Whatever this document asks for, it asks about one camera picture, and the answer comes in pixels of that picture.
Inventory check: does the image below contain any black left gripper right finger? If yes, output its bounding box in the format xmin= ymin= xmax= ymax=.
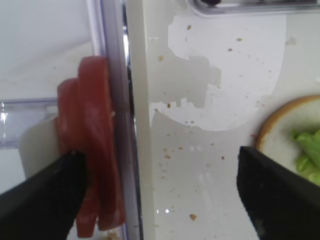
xmin=236 ymin=146 xmax=320 ymax=240

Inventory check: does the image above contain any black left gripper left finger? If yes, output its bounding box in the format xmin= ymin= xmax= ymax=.
xmin=0 ymin=152 xmax=87 ymax=240

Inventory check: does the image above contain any tomato slice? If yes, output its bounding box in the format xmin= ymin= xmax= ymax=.
xmin=78 ymin=56 xmax=125 ymax=231
xmin=56 ymin=78 xmax=100 ymax=238

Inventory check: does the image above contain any lettuce leaf on bun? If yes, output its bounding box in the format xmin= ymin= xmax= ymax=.
xmin=292 ymin=130 xmax=320 ymax=186

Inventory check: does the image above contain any white tomato stand block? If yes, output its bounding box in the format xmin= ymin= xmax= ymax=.
xmin=18 ymin=118 xmax=60 ymax=179

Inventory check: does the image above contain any tomato slice on stand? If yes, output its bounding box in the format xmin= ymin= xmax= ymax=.
xmin=56 ymin=78 xmax=100 ymax=238

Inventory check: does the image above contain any bottom bun slice on tray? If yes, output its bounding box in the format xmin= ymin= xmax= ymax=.
xmin=256 ymin=95 xmax=320 ymax=173

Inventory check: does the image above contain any clear plastic container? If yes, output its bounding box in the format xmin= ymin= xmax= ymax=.
xmin=189 ymin=0 xmax=320 ymax=16

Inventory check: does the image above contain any left upper clear cross rail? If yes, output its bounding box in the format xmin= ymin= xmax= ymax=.
xmin=0 ymin=98 xmax=58 ymax=149

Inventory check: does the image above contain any left long clear rail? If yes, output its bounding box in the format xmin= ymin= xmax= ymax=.
xmin=86 ymin=0 xmax=144 ymax=240

